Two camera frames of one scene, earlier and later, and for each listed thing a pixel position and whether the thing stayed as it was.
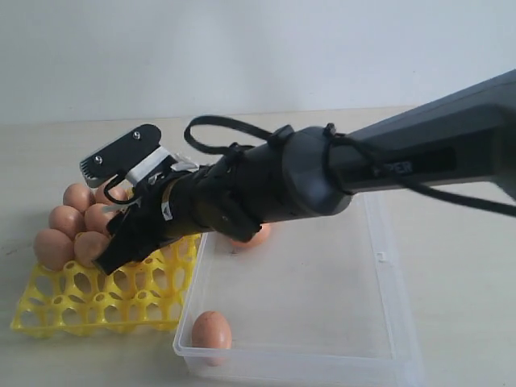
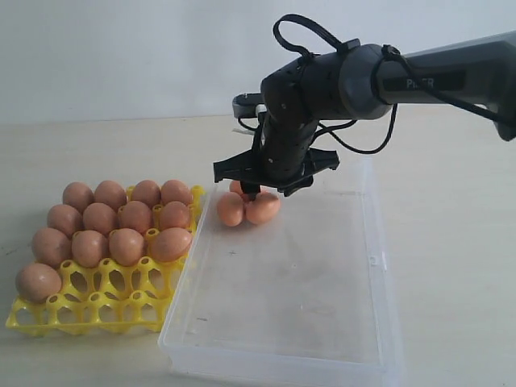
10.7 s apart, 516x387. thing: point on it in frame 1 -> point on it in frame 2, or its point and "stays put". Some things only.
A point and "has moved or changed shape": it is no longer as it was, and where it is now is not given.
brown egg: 88,245 stays put
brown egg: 53,249 stays put
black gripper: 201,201 -> 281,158
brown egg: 211,338 -> 36,281
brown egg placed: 68,220 stays put
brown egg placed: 95,218 stays put
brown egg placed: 77,196 stays put
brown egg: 260,238 has moved or changed shape
